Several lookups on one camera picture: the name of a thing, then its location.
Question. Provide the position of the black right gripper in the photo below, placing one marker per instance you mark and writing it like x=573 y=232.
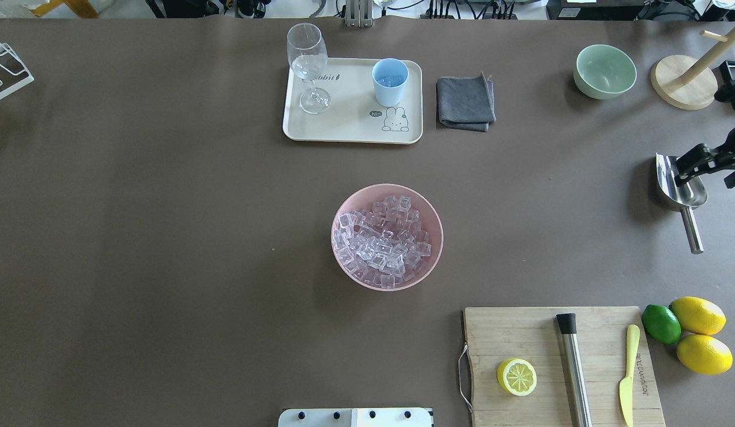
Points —
x=697 y=159

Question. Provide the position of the steel ice scoop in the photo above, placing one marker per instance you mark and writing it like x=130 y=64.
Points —
x=683 y=199

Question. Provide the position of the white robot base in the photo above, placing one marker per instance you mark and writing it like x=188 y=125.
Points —
x=376 y=416

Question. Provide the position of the ice cubes in cup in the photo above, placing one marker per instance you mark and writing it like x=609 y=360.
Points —
x=391 y=81

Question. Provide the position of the blue cup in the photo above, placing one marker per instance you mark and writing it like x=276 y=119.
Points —
x=389 y=97

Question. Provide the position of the clear ice cubes pile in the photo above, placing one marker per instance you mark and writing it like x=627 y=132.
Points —
x=385 y=245

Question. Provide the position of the wooden mug tree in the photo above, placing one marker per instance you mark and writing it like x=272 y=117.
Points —
x=689 y=83

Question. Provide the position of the yellow lemon upper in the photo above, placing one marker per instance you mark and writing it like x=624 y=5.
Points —
x=698 y=315

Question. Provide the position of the yellow lemon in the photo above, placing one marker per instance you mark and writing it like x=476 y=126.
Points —
x=698 y=315
x=704 y=354

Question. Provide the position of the green bowl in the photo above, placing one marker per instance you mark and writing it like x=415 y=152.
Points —
x=603 y=72

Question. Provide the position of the green lime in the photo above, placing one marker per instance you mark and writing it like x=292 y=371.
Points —
x=661 y=324

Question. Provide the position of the yellow plastic knife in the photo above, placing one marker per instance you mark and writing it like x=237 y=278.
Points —
x=626 y=384

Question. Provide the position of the yellow lemon lower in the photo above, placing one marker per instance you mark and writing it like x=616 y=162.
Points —
x=704 y=354

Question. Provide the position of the steel muddler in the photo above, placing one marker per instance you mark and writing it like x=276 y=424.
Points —
x=568 y=330

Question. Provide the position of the grey folded cloth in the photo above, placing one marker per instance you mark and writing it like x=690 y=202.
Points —
x=466 y=103

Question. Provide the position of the wooden cutting board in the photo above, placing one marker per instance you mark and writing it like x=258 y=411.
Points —
x=495 y=334

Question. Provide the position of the half lemon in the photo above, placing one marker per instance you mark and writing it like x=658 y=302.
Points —
x=517 y=377

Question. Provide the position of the pink bowl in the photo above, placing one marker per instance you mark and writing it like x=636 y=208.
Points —
x=428 y=216

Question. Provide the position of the cream rabbit tray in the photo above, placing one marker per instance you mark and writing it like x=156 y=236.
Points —
x=354 y=115

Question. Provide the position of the clear wine glass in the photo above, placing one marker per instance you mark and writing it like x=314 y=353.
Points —
x=307 y=56

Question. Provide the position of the white wire cup rack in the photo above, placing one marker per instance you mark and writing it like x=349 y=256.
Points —
x=14 y=74

